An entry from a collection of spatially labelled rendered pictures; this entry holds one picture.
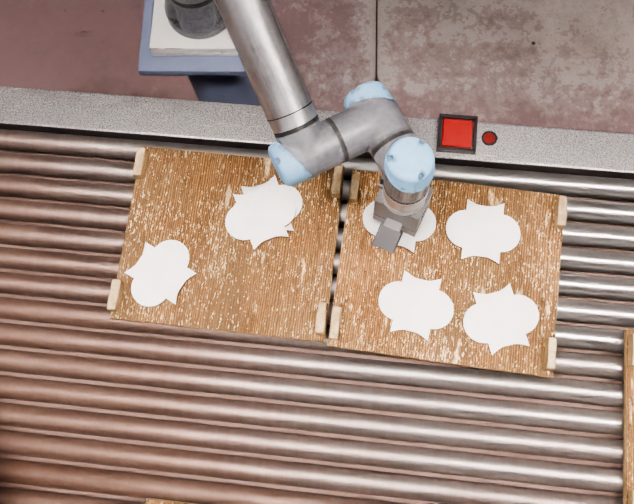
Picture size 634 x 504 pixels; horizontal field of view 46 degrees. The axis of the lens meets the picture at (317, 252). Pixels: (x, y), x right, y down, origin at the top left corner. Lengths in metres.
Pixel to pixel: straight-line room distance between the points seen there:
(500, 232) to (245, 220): 0.48
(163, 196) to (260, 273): 0.25
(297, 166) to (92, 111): 0.61
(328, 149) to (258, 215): 0.32
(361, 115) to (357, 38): 1.51
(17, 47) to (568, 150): 2.00
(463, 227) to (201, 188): 0.51
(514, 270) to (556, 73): 1.35
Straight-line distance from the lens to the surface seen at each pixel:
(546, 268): 1.47
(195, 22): 1.65
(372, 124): 1.19
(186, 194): 1.50
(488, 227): 1.46
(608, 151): 1.60
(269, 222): 1.44
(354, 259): 1.43
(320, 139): 1.17
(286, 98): 1.15
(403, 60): 2.66
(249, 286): 1.43
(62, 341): 1.52
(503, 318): 1.42
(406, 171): 1.14
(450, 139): 1.52
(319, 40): 2.69
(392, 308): 1.40
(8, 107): 1.72
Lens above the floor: 2.32
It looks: 75 degrees down
